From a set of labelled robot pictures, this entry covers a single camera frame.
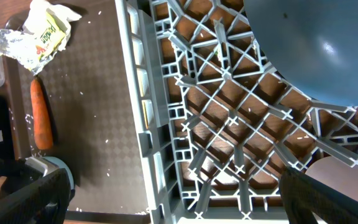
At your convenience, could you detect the blue plate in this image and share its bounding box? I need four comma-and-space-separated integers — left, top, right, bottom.
244, 0, 358, 106

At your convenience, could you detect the light blue rice bowl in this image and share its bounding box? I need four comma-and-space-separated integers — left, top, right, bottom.
26, 156, 75, 194

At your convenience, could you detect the brown serving tray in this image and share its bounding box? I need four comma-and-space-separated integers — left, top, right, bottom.
5, 1, 150, 223

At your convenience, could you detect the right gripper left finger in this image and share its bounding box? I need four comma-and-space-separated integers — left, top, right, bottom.
0, 169, 71, 224

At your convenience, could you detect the orange carrot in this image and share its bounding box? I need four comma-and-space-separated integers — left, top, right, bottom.
30, 78, 53, 150

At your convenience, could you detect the yellow green snack packet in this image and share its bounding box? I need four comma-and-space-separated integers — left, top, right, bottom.
33, 12, 65, 60

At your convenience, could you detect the silver foil wrapper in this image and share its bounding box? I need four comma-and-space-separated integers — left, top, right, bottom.
0, 29, 57, 75

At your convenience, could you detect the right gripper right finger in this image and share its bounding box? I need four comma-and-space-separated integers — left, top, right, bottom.
279, 167, 358, 223

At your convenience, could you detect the grey dishwasher rack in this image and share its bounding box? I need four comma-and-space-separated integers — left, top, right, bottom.
116, 0, 358, 223

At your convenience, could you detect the pink cup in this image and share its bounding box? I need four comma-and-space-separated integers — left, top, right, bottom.
306, 156, 358, 202

